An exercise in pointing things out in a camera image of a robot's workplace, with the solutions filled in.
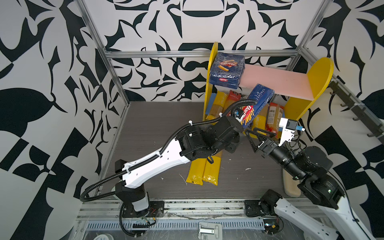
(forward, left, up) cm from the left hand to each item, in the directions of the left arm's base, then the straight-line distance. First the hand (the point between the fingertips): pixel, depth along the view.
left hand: (237, 130), depth 57 cm
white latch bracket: (-29, +10, -36) cm, 48 cm away
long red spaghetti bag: (+40, -11, -21) cm, 46 cm away
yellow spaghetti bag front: (+20, -23, -22) cm, 37 cm away
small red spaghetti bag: (+24, -32, -21) cm, 46 cm away
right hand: (-2, -3, +3) cm, 5 cm away
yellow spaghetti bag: (-3, +15, -38) cm, 41 cm away
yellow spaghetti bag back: (-2, +6, -37) cm, 38 cm away
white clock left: (-29, +55, -35) cm, 72 cm away
